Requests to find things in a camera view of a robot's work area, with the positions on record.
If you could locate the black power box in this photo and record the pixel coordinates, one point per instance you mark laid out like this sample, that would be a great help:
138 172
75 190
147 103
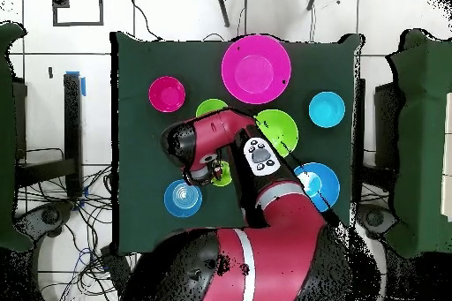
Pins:
115 266

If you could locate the large green bowl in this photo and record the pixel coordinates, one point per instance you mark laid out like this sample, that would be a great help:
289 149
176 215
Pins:
279 128

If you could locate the dark green table cloth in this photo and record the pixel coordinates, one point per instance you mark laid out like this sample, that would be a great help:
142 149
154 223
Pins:
141 195

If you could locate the green covered side table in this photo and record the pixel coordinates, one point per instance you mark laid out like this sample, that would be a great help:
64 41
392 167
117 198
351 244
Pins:
424 138
7 138

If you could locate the small light blue bowl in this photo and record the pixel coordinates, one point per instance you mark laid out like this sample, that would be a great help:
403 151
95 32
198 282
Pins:
327 109

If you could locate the medium blue bowl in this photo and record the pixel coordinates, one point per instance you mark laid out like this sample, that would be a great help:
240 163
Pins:
183 199

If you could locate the large blue bowl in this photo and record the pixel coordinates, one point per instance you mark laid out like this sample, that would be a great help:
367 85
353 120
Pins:
323 184

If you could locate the large pink bowl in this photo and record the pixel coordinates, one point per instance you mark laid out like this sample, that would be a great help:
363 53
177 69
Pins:
256 69

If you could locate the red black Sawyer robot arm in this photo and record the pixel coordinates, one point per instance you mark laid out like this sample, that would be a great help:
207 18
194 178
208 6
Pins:
282 244

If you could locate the small red-pink bowl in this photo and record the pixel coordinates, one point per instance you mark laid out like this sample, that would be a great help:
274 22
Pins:
167 94

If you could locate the small green bowl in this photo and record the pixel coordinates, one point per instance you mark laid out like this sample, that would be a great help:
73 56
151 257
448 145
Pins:
210 105

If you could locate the black wheel base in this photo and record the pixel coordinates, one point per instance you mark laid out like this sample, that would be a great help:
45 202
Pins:
378 218
49 216

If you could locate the lime green cup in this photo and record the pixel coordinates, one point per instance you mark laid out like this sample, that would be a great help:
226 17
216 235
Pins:
224 177

